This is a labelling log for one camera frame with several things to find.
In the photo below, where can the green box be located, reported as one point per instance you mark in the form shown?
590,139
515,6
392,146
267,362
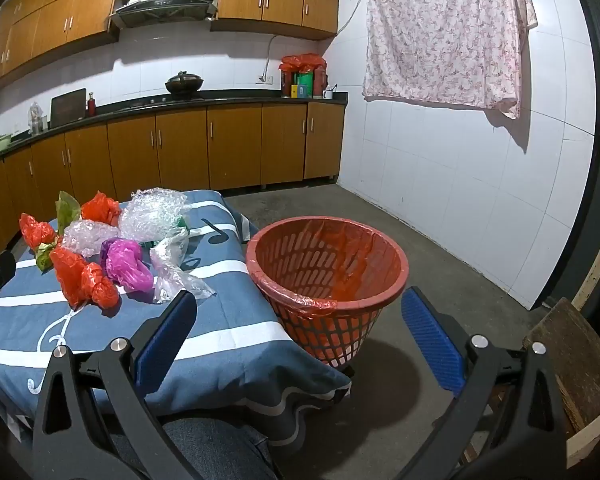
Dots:
305,85

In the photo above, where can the crumpled clear plastic bag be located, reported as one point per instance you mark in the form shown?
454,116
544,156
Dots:
87,237
172,272

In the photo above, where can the white mug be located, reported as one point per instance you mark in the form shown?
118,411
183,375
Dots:
328,94

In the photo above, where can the clear glass jar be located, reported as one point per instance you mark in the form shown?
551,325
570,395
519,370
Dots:
34,119

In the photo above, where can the black wok with lid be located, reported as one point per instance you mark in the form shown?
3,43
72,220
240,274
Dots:
184,84

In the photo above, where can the blue striped tablecloth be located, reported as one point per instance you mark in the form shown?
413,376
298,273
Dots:
220,320

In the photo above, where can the pink floral hanging sheet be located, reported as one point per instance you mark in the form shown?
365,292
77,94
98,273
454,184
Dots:
440,35

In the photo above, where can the wooden stool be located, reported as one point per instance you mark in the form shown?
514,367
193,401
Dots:
575,360

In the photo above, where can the dark cutting board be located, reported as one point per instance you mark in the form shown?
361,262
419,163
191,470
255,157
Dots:
67,107

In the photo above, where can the white wall socket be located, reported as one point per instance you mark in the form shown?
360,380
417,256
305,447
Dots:
265,79

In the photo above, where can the dark green plastic bag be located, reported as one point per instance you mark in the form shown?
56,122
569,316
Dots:
182,223

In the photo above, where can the red plastic mesh basket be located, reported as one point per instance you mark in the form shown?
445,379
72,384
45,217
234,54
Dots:
330,330

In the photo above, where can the red bag over containers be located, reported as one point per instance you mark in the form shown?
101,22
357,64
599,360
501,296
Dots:
302,64

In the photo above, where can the clear bubble wrap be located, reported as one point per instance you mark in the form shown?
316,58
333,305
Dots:
150,215

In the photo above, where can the purple plastic bag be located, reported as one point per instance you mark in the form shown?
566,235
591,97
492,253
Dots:
125,262

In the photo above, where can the large red plastic bag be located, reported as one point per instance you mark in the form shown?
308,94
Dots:
72,272

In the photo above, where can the wooden lower kitchen cabinets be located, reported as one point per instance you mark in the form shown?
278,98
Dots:
180,145

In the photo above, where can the small red plastic bag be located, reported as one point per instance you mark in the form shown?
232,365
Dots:
36,230
100,207

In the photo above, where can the black kitchen countertop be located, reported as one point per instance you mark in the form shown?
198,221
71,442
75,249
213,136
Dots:
230,95

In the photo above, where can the wooden upper wall cabinets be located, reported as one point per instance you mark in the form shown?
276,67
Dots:
280,0

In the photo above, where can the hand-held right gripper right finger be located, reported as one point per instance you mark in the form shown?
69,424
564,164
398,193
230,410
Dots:
432,340

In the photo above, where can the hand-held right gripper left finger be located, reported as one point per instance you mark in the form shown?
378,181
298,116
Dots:
165,340

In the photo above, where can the red bottle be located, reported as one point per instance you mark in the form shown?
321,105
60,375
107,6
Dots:
92,106

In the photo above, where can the olive green plastic wrapper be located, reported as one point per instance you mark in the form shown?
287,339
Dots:
67,210

